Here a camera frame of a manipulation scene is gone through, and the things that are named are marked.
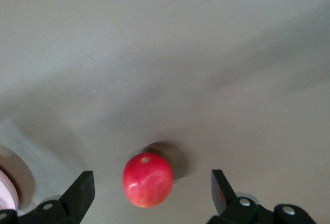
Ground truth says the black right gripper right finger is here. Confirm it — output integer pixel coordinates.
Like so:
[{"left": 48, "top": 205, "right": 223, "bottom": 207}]
[{"left": 206, "top": 169, "right": 317, "bottom": 224}]

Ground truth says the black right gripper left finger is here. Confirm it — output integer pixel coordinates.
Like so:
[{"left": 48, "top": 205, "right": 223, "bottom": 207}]
[{"left": 0, "top": 170, "right": 95, "bottom": 224}]

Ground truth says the red pomegranate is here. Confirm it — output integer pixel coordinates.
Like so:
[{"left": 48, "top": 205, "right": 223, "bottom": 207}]
[{"left": 122, "top": 152, "right": 174, "bottom": 209}]

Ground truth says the pink round plate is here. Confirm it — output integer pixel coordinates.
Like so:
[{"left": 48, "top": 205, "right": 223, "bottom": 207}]
[{"left": 0, "top": 169, "right": 20, "bottom": 210}]

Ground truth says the table cover cloth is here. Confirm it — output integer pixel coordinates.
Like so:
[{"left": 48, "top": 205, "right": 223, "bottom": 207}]
[{"left": 0, "top": 0, "right": 330, "bottom": 224}]

